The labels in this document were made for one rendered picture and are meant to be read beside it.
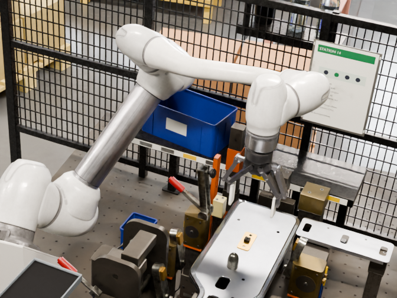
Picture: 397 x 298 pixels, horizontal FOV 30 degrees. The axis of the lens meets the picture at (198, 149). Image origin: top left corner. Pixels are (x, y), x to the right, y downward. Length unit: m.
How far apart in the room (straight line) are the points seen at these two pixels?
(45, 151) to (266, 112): 2.68
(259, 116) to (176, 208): 0.98
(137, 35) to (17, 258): 0.76
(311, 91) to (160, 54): 0.48
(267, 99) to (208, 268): 0.53
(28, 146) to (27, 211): 2.18
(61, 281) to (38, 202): 0.58
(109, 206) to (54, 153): 1.64
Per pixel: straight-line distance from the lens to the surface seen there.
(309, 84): 2.06
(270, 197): 2.45
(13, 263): 2.24
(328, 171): 2.58
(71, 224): 2.51
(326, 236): 2.33
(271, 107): 1.94
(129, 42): 2.33
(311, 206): 2.40
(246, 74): 2.16
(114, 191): 2.93
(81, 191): 2.48
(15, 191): 2.37
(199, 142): 2.55
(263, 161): 2.04
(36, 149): 4.50
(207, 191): 2.22
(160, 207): 2.86
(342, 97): 2.54
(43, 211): 2.41
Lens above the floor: 2.41
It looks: 32 degrees down
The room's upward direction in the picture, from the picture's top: 5 degrees clockwise
